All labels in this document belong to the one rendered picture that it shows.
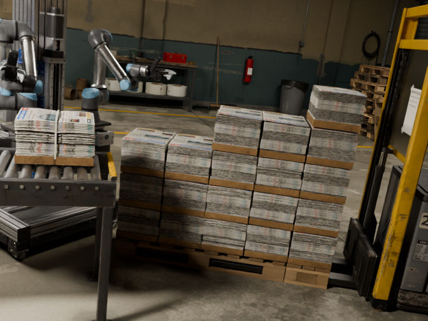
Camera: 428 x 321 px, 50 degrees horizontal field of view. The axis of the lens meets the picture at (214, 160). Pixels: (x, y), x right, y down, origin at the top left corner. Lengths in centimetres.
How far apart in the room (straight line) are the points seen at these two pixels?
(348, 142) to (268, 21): 746
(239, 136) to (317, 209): 68
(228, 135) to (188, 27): 693
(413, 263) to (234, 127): 137
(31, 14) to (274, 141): 174
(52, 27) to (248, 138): 145
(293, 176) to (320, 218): 33
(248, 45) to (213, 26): 86
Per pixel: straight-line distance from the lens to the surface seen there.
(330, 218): 303
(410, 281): 315
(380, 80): 893
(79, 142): 240
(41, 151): 243
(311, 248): 311
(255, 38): 1009
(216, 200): 297
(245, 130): 285
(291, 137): 286
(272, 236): 305
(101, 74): 348
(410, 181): 285
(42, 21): 329
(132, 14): 948
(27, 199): 225
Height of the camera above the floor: 154
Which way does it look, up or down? 15 degrees down
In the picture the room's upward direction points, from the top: 7 degrees clockwise
